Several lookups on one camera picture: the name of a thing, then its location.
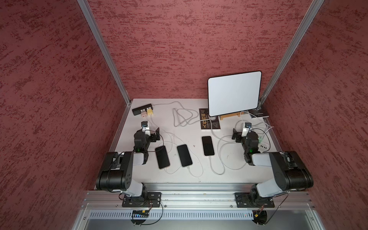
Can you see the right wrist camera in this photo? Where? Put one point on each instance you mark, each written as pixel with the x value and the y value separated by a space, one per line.
pixel 246 128

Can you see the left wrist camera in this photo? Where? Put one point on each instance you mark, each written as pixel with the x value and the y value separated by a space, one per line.
pixel 144 125

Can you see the black power strip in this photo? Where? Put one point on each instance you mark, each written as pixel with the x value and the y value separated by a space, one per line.
pixel 139 110

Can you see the white light panel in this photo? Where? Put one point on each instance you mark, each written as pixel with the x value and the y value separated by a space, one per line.
pixel 233 93

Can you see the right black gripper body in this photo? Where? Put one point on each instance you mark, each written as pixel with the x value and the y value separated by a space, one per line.
pixel 240 139

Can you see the phone green case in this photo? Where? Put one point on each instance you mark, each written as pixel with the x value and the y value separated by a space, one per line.
pixel 184 155

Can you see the small black booklet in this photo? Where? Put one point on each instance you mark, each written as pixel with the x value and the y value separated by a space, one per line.
pixel 258 113

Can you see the dark book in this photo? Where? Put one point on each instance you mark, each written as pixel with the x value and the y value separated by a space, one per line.
pixel 207 122

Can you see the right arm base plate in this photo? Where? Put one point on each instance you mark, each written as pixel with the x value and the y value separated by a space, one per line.
pixel 248 200

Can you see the white power strip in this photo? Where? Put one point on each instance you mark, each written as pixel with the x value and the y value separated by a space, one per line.
pixel 264 147

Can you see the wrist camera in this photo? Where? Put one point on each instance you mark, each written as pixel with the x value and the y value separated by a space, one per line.
pixel 246 128
pixel 144 125

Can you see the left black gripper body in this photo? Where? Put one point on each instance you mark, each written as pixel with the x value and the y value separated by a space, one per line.
pixel 151 138

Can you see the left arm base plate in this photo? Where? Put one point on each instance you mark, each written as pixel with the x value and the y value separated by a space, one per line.
pixel 148 200

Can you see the aluminium frame rail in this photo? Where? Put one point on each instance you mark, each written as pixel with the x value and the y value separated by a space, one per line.
pixel 197 206

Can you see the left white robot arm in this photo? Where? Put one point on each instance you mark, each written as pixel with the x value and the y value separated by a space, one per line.
pixel 116 172

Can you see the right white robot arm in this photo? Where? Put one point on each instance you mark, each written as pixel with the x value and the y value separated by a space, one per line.
pixel 289 171

